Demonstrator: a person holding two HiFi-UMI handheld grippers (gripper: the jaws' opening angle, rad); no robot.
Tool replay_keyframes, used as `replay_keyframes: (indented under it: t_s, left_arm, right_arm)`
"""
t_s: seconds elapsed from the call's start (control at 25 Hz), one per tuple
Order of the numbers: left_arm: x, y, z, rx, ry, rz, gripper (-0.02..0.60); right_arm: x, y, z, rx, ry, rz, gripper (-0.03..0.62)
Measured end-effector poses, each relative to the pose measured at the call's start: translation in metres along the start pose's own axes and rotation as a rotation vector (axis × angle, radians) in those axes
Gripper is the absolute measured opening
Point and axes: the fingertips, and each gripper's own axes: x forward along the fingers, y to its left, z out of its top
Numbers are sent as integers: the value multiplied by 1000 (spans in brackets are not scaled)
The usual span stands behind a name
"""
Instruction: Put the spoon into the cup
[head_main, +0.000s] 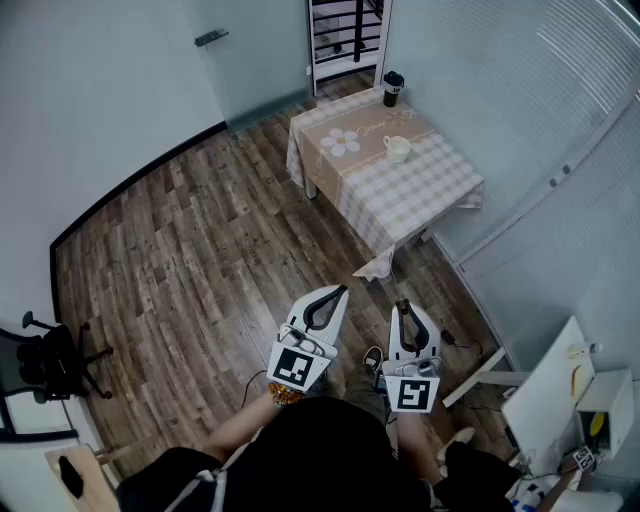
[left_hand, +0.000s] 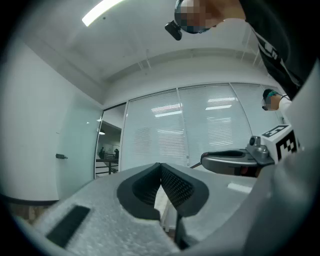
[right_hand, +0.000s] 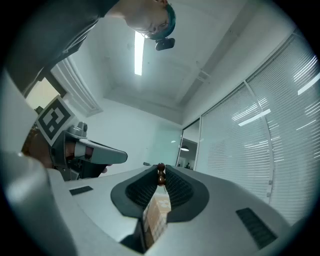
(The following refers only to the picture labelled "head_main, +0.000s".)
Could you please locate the black travel tumbler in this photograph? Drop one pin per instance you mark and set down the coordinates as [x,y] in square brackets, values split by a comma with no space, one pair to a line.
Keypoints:
[392,92]

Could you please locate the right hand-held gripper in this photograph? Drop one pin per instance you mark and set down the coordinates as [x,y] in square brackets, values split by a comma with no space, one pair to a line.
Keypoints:
[412,395]

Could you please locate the black power adapter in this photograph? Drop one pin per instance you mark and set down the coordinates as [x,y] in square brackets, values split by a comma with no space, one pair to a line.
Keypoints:
[448,336]

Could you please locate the white open box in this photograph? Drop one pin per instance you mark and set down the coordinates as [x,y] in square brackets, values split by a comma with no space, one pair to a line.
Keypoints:
[607,390]

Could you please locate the wooden bench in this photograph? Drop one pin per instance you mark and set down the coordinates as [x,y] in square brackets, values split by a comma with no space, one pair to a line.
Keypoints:
[92,470]

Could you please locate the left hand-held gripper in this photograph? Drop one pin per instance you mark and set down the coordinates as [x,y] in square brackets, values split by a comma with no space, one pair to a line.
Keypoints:
[295,367]

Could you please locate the person's dark shoe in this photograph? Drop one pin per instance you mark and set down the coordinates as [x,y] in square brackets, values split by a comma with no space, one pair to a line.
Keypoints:
[372,357]

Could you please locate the person's right forearm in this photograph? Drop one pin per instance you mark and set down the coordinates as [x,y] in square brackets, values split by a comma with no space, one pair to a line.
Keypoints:
[420,440]

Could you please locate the white ceramic mug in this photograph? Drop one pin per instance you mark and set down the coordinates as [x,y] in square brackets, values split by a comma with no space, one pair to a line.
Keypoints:
[398,150]

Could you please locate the checked beige flower tablecloth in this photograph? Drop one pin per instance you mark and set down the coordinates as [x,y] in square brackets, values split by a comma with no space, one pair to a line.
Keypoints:
[390,195]

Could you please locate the black cloth item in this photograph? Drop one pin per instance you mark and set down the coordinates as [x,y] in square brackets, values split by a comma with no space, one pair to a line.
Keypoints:
[71,475]

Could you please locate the white desk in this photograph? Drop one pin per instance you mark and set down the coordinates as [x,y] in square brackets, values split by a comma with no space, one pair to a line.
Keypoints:
[545,395]

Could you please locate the person's left forearm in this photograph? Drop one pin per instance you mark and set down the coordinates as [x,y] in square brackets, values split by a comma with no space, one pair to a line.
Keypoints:
[240,430]

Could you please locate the black office chair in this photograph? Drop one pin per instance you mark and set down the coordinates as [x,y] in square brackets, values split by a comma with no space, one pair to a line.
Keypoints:
[55,355]

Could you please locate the person's olive trousers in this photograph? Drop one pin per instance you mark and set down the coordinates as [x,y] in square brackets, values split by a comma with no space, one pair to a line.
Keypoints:
[362,395]

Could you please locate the person's black shirt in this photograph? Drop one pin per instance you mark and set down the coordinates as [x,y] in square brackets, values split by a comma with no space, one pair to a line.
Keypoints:
[320,460]

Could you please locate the white table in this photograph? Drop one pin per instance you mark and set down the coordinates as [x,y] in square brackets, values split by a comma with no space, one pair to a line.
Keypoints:
[311,190]

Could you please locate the black metal railing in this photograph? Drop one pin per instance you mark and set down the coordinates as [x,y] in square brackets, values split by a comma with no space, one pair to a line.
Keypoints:
[359,30]

